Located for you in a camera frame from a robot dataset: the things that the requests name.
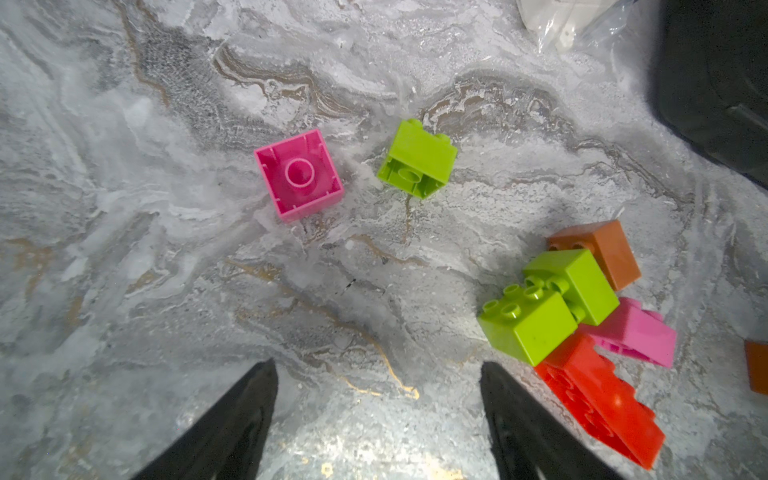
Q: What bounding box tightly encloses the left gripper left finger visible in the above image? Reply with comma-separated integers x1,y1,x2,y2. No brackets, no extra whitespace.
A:
134,359,278,479

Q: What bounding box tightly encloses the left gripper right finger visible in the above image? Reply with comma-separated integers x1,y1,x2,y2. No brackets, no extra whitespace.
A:
479,361,620,479

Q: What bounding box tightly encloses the orange lego brick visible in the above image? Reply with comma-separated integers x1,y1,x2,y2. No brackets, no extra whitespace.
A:
744,340,768,396

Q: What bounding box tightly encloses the red long lego brick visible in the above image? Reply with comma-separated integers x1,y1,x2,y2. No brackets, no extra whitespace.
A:
534,333,665,470

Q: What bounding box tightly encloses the lime lego brick studs up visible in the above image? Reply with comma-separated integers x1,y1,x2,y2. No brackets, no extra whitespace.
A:
478,284,577,367

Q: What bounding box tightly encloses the pink lego brick on red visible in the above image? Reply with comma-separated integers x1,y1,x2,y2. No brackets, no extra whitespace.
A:
578,297,677,368

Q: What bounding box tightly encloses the lime and orange lego stack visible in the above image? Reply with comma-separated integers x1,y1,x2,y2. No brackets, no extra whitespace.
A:
523,219,641,326

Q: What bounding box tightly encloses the pink lego brick upturned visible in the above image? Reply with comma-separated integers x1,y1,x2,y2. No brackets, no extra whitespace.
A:
254,129,344,223

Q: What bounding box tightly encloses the lime lego brick upturned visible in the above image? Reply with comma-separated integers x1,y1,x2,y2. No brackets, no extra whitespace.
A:
377,119,458,199

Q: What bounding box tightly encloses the black plastic tool case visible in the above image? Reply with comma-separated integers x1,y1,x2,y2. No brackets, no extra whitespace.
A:
653,1,767,186

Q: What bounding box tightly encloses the white remote control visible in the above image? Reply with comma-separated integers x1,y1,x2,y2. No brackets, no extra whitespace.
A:
516,0,635,53

